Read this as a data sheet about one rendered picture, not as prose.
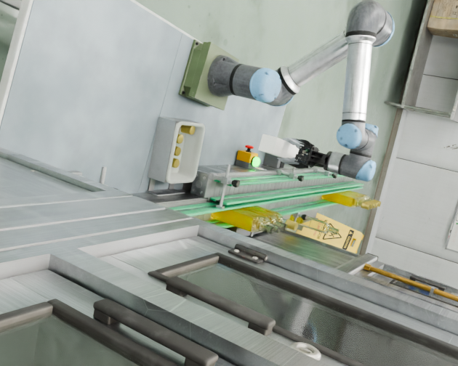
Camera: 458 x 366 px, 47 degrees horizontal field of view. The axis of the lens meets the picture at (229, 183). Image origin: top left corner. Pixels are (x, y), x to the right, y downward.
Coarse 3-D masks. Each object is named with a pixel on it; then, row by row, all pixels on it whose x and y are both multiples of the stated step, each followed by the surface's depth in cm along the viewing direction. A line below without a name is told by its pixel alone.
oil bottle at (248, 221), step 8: (216, 216) 205; (224, 216) 203; (232, 216) 201; (240, 216) 200; (248, 216) 198; (256, 216) 200; (232, 224) 202; (240, 224) 200; (248, 224) 198; (256, 224) 196
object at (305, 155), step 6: (300, 150) 187; (306, 150) 186; (312, 150) 184; (318, 150) 190; (300, 156) 186; (306, 156) 187; (312, 156) 184; (318, 156) 185; (324, 156) 182; (300, 162) 186; (306, 162) 187; (312, 162) 188; (318, 162) 184; (324, 162) 181; (324, 168) 185
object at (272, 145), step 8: (264, 136) 188; (272, 136) 187; (264, 144) 188; (272, 144) 187; (280, 144) 189; (288, 144) 195; (272, 152) 186; (280, 152) 191; (288, 152) 197; (296, 152) 203
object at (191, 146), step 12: (180, 132) 194; (204, 132) 195; (180, 144) 196; (192, 144) 196; (180, 156) 198; (192, 156) 196; (168, 168) 182; (180, 168) 199; (192, 168) 197; (168, 180) 183; (180, 180) 190; (192, 180) 196
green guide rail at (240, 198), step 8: (320, 184) 300; (328, 184) 307; (336, 184) 317; (344, 184) 325; (352, 184) 331; (360, 184) 340; (256, 192) 232; (264, 192) 236; (272, 192) 242; (280, 192) 247; (288, 192) 249; (296, 192) 254; (304, 192) 261; (312, 192) 270; (216, 200) 201; (224, 200) 200; (232, 200) 204; (240, 200) 207; (248, 200) 212; (256, 200) 218
